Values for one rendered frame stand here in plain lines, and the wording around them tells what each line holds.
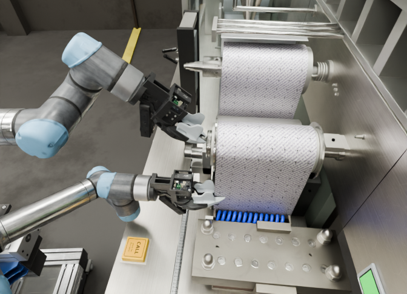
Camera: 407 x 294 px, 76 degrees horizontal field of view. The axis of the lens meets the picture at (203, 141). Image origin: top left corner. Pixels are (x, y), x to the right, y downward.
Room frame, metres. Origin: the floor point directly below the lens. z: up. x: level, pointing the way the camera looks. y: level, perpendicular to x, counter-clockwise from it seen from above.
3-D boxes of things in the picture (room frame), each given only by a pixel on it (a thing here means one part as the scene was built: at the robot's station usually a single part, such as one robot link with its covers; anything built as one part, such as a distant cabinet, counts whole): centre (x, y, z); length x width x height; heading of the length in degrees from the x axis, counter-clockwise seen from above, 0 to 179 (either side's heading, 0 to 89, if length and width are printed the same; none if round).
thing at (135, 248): (0.34, 0.22, 0.91); 0.07 x 0.07 x 0.02; 85
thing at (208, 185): (0.44, -0.02, 1.12); 0.09 x 0.03 x 0.06; 86
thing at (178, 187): (0.43, 0.09, 1.12); 0.12 x 0.08 x 0.09; 85
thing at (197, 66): (0.74, 0.03, 1.34); 0.06 x 0.03 x 0.03; 85
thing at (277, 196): (0.41, -0.15, 1.11); 0.23 x 0.01 x 0.18; 85
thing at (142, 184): (0.44, 0.17, 1.11); 0.08 x 0.05 x 0.08; 175
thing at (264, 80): (0.60, -0.17, 1.16); 0.39 x 0.23 x 0.51; 175
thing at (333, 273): (0.23, -0.33, 1.05); 0.04 x 0.04 x 0.04
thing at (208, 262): (0.26, -0.01, 1.05); 0.04 x 0.04 x 0.04
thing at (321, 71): (0.71, -0.34, 1.34); 0.07 x 0.07 x 0.07; 85
